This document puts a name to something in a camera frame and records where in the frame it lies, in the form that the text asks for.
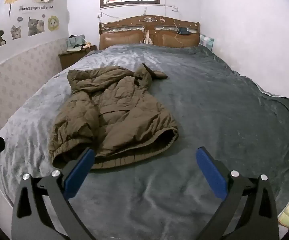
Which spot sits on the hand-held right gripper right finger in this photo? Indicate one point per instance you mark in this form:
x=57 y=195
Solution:
x=210 y=172

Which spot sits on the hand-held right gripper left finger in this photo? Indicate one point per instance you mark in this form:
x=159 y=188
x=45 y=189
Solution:
x=80 y=172

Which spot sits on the olive brown padded jacket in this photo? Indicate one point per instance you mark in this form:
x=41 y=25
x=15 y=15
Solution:
x=119 y=110

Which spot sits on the pile of clothes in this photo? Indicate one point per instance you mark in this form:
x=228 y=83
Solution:
x=73 y=42

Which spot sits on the bed with grey blanket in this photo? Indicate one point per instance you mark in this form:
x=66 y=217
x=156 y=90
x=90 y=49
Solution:
x=209 y=105

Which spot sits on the wooden nightstand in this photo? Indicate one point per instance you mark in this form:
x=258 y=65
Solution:
x=68 y=58

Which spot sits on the checked pillow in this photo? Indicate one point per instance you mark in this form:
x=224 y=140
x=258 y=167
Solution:
x=206 y=41

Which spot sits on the wooden bed headboard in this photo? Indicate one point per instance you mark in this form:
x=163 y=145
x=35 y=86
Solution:
x=114 y=38

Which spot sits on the black device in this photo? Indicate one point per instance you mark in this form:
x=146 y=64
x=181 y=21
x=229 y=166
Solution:
x=184 y=31

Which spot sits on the small kitten wall sticker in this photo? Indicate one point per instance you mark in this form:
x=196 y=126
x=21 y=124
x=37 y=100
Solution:
x=16 y=32

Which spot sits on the grey cats wall sticker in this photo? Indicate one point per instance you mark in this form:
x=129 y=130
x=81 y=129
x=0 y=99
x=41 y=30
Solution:
x=34 y=26

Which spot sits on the flower-framed cat wall sticker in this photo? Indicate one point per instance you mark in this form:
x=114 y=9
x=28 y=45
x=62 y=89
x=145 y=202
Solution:
x=53 y=23

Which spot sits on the lettering wall sticker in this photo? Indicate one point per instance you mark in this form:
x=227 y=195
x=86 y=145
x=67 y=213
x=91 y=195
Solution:
x=34 y=8

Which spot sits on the white wall socket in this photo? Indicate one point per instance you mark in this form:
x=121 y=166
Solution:
x=100 y=15
x=175 y=8

